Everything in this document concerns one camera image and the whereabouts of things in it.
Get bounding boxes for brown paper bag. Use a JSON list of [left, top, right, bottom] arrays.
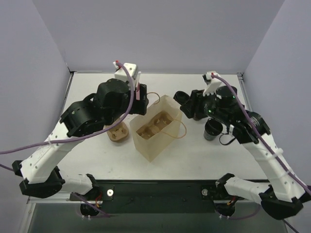
[[129, 95, 187, 162]]

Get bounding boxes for brown cardboard cup carrier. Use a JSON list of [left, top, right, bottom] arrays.
[[136, 111, 173, 140]]

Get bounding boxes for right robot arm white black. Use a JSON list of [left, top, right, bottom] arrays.
[[173, 86, 311, 220]]

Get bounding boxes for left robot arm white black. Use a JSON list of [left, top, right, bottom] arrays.
[[12, 78, 149, 200]]

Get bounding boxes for pink straw holder cup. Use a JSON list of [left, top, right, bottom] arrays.
[[136, 83, 140, 100]]

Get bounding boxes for stack of black lids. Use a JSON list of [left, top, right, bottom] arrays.
[[173, 91, 190, 105]]

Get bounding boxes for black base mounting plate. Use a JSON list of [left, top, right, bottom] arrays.
[[70, 179, 243, 214]]

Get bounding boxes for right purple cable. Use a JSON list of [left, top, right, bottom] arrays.
[[211, 74, 311, 233]]

